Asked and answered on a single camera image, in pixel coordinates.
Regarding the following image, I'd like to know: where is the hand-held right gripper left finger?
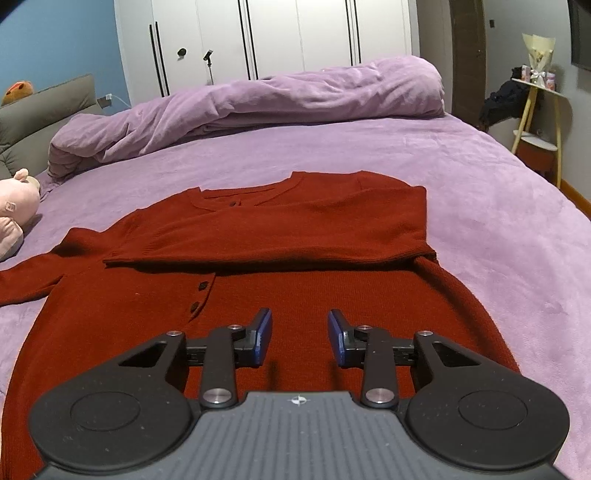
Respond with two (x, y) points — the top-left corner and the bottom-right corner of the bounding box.
(117, 308), (273, 411)

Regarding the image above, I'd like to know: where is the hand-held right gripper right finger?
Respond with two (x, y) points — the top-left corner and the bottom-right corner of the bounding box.
(326, 309), (477, 409)

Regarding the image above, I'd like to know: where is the red knit cardigan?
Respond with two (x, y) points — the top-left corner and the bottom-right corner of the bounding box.
(0, 170), (522, 480)

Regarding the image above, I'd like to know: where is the purple bed sheet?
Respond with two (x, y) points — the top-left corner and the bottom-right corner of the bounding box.
(0, 111), (591, 480)

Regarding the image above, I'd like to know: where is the purple duvet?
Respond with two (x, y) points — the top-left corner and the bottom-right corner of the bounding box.
(47, 56), (445, 181)

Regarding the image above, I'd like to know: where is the red round stool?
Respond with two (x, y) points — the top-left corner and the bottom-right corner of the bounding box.
(515, 136), (557, 175)

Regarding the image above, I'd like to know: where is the pink plush toy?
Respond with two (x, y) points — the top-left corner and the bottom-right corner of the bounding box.
(0, 168), (41, 261)

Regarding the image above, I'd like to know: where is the black bag on floor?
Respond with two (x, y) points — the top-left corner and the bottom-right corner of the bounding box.
(480, 67), (533, 132)

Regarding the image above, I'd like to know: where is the white wardrobe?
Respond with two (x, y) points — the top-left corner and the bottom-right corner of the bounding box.
(113, 0), (414, 107)

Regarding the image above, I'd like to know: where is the side table with yellow legs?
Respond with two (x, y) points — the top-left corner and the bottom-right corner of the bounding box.
(510, 78), (567, 190)

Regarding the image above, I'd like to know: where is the brown wooden door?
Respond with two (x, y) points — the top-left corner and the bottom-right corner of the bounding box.
(450, 0), (488, 130)

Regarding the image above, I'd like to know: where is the grey padded headboard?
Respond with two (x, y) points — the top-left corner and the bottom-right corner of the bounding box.
(0, 74), (102, 178)

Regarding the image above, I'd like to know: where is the orange plush toy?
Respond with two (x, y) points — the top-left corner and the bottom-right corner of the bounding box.
(2, 80), (35, 107)

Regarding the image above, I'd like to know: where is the cream flower bouquet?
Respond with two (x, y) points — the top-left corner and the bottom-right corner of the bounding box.
(522, 33), (557, 85)

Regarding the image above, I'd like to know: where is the white charger with cable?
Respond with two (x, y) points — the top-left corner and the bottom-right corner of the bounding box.
(97, 93), (132, 110)

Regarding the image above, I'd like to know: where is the black wall television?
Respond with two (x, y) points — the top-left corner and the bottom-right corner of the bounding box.
(567, 0), (591, 72)

